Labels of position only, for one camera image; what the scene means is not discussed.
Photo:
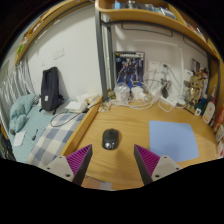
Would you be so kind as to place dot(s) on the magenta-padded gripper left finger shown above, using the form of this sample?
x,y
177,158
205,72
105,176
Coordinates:
x,y
58,165

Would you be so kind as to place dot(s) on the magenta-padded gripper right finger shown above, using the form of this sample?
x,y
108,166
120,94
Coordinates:
x,y
166,165

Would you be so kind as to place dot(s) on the black computer mouse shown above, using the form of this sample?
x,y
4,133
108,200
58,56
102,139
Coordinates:
x,y
110,139

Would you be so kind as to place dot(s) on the light blue mouse pad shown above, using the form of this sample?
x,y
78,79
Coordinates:
x,y
173,141

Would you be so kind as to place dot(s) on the blue plaid blanket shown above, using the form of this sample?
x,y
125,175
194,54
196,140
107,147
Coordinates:
x,y
53,140

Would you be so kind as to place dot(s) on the white paper sheet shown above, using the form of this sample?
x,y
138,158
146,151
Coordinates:
x,y
19,138

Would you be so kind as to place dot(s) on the small white desk clock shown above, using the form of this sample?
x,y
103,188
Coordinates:
x,y
198,111

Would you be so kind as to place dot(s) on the white power strip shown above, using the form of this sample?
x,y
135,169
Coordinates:
x,y
171,100

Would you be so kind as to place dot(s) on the teal quilt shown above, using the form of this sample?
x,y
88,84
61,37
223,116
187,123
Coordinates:
x,y
21,108

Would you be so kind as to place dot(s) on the white pump lotion bottle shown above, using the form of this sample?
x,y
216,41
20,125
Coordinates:
x,y
208,111

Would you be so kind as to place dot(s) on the red snack can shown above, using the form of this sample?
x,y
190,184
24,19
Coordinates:
x,y
219,118

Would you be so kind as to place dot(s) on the white power adapter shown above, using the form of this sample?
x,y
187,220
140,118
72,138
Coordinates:
x,y
155,90

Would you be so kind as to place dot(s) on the black backpack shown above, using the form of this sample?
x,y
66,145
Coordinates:
x,y
50,88

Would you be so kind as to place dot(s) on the white charger block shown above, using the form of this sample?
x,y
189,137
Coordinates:
x,y
137,93

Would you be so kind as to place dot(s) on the tree creature figurine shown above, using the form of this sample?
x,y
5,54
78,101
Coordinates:
x,y
196,91

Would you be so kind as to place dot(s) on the steel cup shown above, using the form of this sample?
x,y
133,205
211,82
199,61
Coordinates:
x,y
165,82

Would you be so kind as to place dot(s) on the clear plastic container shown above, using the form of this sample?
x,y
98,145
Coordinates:
x,y
121,92

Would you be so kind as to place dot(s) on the robot model kit box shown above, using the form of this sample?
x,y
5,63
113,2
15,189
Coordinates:
x,y
129,70

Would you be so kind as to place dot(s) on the colourful figure box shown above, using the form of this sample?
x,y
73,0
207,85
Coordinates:
x,y
196,64

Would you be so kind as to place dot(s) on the wooden shelf unit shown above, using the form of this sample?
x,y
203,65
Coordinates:
x,y
140,15

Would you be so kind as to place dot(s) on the white wall box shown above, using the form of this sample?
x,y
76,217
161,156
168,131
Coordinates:
x,y
188,75

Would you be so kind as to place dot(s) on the white wall socket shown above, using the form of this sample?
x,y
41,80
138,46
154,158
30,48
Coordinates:
x,y
164,67
153,66

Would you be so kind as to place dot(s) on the grey metal post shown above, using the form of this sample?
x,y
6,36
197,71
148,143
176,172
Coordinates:
x,y
101,60

